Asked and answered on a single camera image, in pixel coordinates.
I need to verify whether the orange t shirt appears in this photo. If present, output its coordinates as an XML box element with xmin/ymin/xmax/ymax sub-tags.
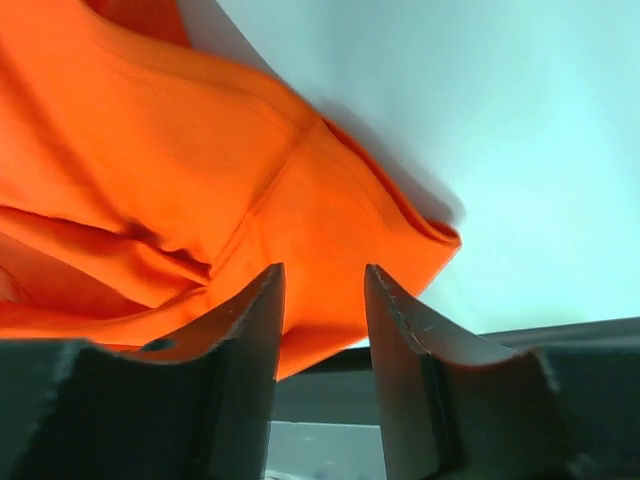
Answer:
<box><xmin>1</xmin><ymin>1</ymin><xmax>461</xmax><ymax>379</ymax></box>

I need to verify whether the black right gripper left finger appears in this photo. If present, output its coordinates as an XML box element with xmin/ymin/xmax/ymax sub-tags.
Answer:
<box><xmin>1</xmin><ymin>264</ymin><xmax>285</xmax><ymax>479</ymax></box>

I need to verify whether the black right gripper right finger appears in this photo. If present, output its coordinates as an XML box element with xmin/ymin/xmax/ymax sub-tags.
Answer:
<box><xmin>363</xmin><ymin>263</ymin><xmax>640</xmax><ymax>480</ymax></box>

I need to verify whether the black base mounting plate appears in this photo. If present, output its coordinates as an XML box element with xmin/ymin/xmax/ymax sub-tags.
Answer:
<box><xmin>271</xmin><ymin>317</ymin><xmax>639</xmax><ymax>425</ymax></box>

